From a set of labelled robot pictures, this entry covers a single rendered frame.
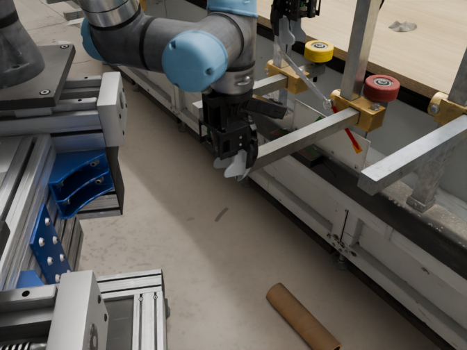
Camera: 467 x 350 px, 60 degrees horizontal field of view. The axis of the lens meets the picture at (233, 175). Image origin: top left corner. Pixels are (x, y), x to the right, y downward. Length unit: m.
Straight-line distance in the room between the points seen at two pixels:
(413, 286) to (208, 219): 0.90
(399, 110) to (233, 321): 0.92
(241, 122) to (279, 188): 1.11
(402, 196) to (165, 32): 0.69
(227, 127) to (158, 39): 0.21
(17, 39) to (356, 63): 0.68
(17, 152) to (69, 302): 0.38
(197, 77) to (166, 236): 1.36
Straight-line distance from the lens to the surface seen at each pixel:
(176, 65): 0.55
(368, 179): 0.64
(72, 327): 0.44
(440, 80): 1.14
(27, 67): 0.78
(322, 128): 0.92
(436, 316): 1.54
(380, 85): 1.05
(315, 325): 1.50
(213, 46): 0.54
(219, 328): 1.56
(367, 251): 1.61
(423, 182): 0.98
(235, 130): 0.71
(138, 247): 1.82
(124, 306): 1.40
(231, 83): 0.66
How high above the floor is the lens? 1.35
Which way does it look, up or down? 39 degrees down
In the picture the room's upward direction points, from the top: straight up
